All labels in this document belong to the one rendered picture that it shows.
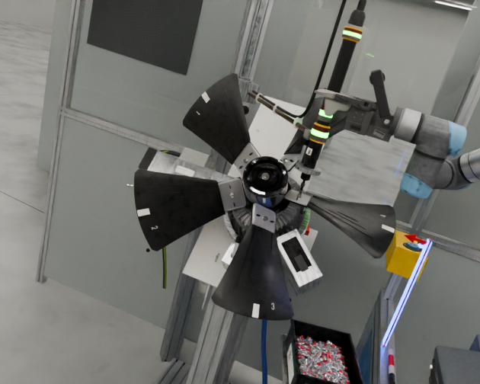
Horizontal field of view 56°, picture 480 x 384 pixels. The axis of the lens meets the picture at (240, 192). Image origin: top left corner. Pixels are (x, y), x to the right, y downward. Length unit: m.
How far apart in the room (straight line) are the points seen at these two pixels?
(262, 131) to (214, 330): 0.69
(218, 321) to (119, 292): 1.04
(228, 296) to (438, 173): 0.58
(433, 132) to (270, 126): 0.63
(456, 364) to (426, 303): 1.45
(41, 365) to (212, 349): 0.92
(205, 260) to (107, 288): 1.20
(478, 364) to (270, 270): 0.63
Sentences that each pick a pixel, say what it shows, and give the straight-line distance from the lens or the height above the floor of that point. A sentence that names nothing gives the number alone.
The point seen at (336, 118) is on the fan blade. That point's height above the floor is 1.40.
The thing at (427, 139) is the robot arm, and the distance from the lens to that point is 1.16.
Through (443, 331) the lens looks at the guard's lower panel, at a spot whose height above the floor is 0.61.
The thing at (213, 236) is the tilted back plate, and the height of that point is 0.94.
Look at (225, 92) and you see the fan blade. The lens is 1.35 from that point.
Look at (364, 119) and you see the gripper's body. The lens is 1.15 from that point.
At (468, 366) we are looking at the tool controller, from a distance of 0.68.
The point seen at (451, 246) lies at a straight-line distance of 2.03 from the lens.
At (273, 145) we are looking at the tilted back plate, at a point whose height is 1.23.
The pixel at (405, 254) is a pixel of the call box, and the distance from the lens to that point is 1.50.
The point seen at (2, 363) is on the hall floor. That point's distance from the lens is 2.30.
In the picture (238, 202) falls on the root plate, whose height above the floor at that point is 1.12.
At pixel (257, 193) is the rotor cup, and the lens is 1.16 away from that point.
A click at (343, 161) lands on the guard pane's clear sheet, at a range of 1.93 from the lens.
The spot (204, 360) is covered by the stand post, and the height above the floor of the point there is 0.50.
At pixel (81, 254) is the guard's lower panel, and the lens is 2.55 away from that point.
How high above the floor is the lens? 1.55
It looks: 19 degrees down
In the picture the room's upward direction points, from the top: 16 degrees clockwise
